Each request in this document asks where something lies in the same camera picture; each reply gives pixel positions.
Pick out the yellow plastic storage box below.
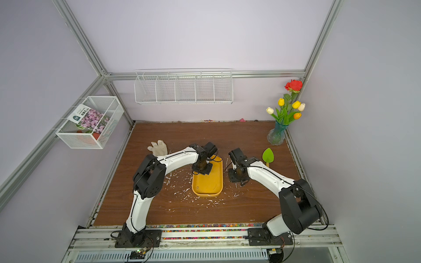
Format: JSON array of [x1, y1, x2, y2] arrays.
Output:
[[191, 156, 224, 198]]

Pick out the green trowel yellow handle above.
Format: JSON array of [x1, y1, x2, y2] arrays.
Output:
[[262, 148, 275, 167]]

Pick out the white cotton work glove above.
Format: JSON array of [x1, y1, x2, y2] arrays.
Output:
[[147, 140, 168, 157]]

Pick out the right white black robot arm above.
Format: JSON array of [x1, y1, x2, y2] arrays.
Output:
[[228, 148, 323, 237]]

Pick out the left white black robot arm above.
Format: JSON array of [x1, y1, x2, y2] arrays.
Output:
[[123, 142, 217, 235]]

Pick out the glass vase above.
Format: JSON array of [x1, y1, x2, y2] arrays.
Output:
[[266, 121, 288, 146]]

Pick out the artificial tulip rose bouquet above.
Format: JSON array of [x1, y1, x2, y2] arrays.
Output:
[[266, 80, 305, 126]]

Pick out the right small circuit board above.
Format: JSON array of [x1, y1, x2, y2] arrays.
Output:
[[267, 248, 284, 263]]

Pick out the small green circuit board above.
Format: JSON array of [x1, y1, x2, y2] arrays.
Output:
[[129, 250, 146, 260]]

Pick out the pink potted flowers with label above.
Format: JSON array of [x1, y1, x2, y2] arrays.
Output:
[[67, 104, 110, 140]]

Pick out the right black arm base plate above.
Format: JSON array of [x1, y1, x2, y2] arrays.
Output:
[[247, 228, 293, 247]]

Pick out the long white wire shelf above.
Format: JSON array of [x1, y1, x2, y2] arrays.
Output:
[[134, 68, 234, 105]]

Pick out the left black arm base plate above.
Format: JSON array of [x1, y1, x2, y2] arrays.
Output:
[[115, 229, 162, 248]]

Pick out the small white wire basket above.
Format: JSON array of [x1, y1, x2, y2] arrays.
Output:
[[56, 96, 124, 150]]

